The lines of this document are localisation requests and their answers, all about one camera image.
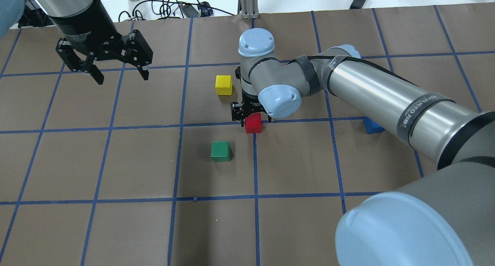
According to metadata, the blue wooden block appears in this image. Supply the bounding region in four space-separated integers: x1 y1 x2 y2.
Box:
363 117 385 134

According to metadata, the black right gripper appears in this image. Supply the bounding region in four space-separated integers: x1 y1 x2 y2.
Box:
230 67 267 121

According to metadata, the aluminium frame post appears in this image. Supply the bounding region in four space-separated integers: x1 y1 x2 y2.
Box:
237 0 259 19

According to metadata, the yellow wooden block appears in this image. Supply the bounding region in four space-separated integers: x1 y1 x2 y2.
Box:
215 75 233 95

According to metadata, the green wooden block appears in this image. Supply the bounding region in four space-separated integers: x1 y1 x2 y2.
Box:
211 141 231 162

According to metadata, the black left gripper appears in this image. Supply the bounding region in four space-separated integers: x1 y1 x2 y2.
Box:
55 5 153 85

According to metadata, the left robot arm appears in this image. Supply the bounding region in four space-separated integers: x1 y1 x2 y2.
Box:
1 0 153 85

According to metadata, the red wooden block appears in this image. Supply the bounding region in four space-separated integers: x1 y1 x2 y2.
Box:
244 113 262 134

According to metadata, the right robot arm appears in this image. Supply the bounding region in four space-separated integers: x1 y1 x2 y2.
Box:
230 28 495 266

